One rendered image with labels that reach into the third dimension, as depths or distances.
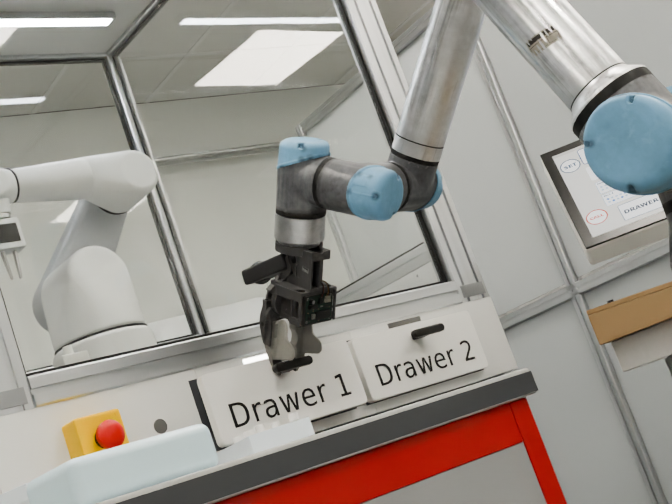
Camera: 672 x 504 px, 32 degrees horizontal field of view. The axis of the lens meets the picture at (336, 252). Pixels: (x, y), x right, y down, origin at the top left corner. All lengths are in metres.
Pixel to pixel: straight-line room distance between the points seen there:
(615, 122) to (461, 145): 2.46
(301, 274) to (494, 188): 2.09
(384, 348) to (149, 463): 0.99
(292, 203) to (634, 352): 0.54
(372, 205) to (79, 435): 0.50
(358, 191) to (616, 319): 0.40
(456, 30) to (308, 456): 0.78
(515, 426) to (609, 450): 2.37
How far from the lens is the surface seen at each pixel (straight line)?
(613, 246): 2.20
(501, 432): 1.27
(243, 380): 1.77
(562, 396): 3.72
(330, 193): 1.63
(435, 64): 1.69
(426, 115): 1.70
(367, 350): 1.95
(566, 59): 1.44
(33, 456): 1.63
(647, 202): 2.24
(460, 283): 2.17
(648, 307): 1.43
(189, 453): 1.06
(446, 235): 2.19
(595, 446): 3.68
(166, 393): 1.74
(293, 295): 1.70
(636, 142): 1.38
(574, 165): 2.37
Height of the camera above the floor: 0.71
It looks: 11 degrees up
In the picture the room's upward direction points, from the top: 20 degrees counter-clockwise
